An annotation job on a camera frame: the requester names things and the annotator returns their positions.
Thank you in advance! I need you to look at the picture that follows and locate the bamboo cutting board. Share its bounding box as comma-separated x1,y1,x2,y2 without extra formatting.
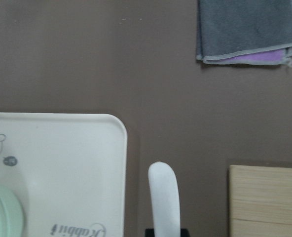
229,165,292,237

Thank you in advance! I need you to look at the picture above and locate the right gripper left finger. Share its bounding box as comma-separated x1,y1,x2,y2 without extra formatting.
145,229,155,237

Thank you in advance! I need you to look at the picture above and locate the grey folded cloth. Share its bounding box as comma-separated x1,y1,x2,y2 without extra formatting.
196,0,292,66

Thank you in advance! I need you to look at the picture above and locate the white rabbit tray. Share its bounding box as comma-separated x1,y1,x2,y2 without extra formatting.
0,113,127,237

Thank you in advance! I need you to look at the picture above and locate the green bowl stack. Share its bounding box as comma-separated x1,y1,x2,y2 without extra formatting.
0,184,24,237

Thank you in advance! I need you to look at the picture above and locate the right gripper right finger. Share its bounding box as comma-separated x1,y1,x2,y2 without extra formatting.
180,229,189,237

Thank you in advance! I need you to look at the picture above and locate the white ceramic spoon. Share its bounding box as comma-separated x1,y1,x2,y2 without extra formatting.
148,161,181,237

